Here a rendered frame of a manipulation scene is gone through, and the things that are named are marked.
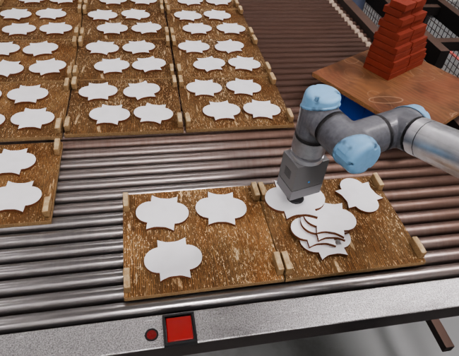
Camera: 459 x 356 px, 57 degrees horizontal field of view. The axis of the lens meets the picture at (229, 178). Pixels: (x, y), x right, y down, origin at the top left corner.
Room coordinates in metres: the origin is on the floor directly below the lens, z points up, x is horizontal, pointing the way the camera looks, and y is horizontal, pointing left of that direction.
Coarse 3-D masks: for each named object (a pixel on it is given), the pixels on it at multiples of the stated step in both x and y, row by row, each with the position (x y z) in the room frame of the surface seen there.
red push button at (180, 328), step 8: (168, 320) 0.49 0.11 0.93; (176, 320) 0.49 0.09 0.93; (184, 320) 0.50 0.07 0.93; (168, 328) 0.47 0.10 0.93; (176, 328) 0.47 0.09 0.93; (184, 328) 0.48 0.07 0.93; (192, 328) 0.48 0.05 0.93; (168, 336) 0.45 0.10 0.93; (176, 336) 0.45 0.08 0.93; (184, 336) 0.46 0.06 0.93; (192, 336) 0.46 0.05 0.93
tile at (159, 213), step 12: (144, 204) 0.83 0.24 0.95; (156, 204) 0.84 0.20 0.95; (168, 204) 0.84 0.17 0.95; (180, 204) 0.85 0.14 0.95; (144, 216) 0.79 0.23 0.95; (156, 216) 0.79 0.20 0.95; (168, 216) 0.80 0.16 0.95; (180, 216) 0.80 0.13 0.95; (156, 228) 0.76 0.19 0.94; (168, 228) 0.76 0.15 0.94
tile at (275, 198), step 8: (272, 192) 0.75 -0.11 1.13; (280, 192) 0.76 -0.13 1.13; (320, 192) 0.77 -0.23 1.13; (272, 200) 0.73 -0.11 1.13; (280, 200) 0.73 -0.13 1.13; (304, 200) 0.74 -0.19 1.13; (312, 200) 0.74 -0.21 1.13; (320, 200) 0.74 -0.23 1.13; (272, 208) 0.70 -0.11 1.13; (280, 208) 0.70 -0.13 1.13; (288, 208) 0.70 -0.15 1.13; (296, 208) 0.71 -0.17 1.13; (304, 208) 0.71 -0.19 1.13; (312, 208) 0.71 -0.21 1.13; (320, 208) 0.72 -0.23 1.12; (288, 216) 0.68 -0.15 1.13; (296, 216) 0.69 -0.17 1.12; (312, 216) 0.69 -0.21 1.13
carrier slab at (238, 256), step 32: (160, 192) 0.90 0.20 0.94; (192, 192) 0.91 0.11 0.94; (224, 192) 0.93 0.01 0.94; (128, 224) 0.76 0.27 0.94; (192, 224) 0.79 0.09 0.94; (224, 224) 0.80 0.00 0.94; (256, 224) 0.81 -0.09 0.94; (128, 256) 0.65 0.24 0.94; (224, 256) 0.69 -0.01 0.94; (256, 256) 0.70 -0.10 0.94; (160, 288) 0.57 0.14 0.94; (192, 288) 0.58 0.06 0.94; (224, 288) 0.60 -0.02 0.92
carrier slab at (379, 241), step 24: (360, 216) 0.89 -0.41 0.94; (384, 216) 0.90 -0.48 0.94; (288, 240) 0.77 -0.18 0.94; (360, 240) 0.79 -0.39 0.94; (384, 240) 0.80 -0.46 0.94; (408, 240) 0.81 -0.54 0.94; (312, 264) 0.69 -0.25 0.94; (336, 264) 0.70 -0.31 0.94; (360, 264) 0.71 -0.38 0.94; (384, 264) 0.72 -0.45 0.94; (408, 264) 0.73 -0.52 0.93
